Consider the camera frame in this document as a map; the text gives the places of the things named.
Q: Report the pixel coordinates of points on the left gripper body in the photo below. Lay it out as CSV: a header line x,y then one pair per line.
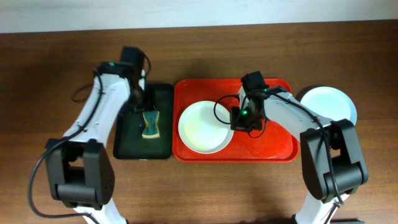
x,y
142,102

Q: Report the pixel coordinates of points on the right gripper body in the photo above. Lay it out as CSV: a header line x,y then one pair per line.
x,y
244,119

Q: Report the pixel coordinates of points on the white plate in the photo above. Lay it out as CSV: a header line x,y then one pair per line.
x,y
203,127

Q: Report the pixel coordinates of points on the green and yellow sponge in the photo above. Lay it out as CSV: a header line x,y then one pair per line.
x,y
151,130

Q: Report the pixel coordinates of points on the light blue plate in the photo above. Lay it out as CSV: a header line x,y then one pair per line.
x,y
329,102

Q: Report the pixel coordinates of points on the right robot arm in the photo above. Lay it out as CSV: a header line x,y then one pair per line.
x,y
333,165

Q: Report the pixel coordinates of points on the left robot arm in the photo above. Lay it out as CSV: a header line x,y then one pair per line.
x,y
78,168

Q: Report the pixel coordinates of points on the red plastic tray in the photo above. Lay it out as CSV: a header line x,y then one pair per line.
x,y
274,145

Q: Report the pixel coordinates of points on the black plastic tray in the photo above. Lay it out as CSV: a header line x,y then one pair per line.
x,y
129,143

